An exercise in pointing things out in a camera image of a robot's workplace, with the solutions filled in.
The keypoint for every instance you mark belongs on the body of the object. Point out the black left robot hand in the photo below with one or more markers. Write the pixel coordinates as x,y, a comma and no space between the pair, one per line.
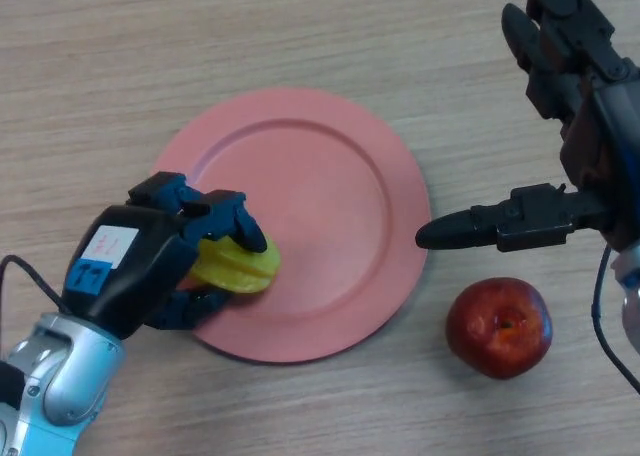
140,256

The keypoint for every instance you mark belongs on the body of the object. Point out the red apple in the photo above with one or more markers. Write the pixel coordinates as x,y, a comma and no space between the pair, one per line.
497,326

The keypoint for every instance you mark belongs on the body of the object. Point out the yellow green starfruit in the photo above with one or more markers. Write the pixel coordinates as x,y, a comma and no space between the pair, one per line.
240,272

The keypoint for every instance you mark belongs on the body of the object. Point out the pink round plate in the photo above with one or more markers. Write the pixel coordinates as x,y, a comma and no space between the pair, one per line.
330,226

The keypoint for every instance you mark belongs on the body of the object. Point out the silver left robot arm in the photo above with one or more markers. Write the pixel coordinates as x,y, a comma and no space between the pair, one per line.
65,376

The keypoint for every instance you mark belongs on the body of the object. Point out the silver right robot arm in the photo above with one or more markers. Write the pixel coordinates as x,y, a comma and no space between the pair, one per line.
630,301

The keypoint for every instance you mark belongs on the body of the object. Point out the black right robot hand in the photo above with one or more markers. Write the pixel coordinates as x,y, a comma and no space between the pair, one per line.
605,126

